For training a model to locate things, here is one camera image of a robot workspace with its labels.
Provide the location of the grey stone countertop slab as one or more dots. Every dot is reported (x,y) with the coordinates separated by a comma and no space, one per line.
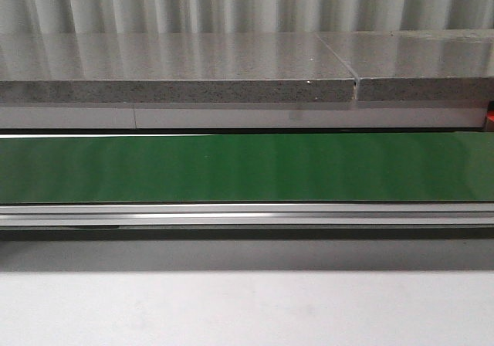
(171,68)

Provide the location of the green conveyor belt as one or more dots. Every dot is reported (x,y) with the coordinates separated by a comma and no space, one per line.
(377,167)

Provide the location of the white cabinet panel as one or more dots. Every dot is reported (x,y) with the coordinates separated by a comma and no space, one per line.
(421,114)

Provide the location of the red object at edge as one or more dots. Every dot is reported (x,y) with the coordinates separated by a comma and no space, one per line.
(489,123)

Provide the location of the white pleated curtain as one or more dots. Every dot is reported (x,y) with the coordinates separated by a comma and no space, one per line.
(81,16)

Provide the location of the aluminium conveyor frame rail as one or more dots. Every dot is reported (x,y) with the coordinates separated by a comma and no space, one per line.
(251,215)

